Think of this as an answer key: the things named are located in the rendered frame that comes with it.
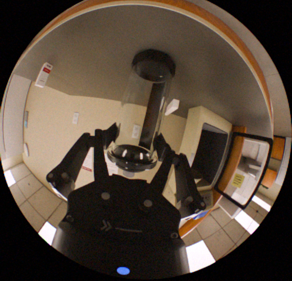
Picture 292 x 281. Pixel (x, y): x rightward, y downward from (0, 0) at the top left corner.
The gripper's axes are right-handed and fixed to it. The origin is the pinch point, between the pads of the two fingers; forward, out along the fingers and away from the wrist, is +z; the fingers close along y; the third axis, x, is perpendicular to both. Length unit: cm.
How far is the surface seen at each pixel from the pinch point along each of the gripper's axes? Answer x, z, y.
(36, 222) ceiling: -142, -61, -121
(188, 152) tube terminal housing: -9.3, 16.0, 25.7
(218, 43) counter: 21.1, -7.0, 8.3
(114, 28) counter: 20.1, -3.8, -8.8
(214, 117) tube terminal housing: 11.3, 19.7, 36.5
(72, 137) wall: -39, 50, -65
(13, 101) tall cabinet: -2, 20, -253
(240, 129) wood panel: 13, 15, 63
